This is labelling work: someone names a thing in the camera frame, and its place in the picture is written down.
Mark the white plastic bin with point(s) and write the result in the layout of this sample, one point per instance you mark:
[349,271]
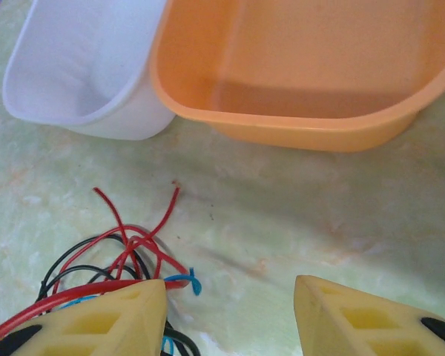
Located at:
[78,55]

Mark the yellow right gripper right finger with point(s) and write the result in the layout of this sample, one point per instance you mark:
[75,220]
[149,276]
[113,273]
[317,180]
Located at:
[356,326]

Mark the orange plastic bin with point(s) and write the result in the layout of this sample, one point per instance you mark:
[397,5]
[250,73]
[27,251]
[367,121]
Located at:
[300,55]

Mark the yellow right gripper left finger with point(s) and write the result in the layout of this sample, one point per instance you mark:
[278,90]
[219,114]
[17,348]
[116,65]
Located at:
[96,326]

